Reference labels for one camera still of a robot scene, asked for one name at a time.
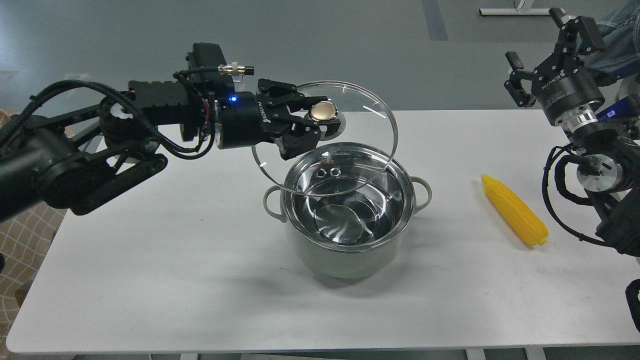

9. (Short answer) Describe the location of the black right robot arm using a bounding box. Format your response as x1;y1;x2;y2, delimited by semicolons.
504;0;640;258

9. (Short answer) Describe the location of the blue denim fabric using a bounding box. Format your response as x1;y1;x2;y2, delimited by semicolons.
584;0;640;80

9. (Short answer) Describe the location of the white table foot bar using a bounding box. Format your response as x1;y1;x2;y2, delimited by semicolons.
478;7;550;16

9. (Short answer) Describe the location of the glass pot lid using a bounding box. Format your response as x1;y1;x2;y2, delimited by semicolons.
251;80;398;197

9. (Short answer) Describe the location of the beige checkered cloth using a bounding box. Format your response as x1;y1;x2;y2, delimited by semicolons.
0;107;68;353

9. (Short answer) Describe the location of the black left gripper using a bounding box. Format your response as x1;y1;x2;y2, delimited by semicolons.
215;79;332;160

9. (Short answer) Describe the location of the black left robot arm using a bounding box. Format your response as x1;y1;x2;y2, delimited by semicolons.
0;42;345;221

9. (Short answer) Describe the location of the yellow corn cob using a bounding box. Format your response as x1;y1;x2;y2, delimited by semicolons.
480;173;549;247

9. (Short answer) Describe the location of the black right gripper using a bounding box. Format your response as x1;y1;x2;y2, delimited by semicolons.
503;7;607;126

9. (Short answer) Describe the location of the pale green steel pot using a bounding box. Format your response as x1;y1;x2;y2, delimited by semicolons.
262;142;434;280

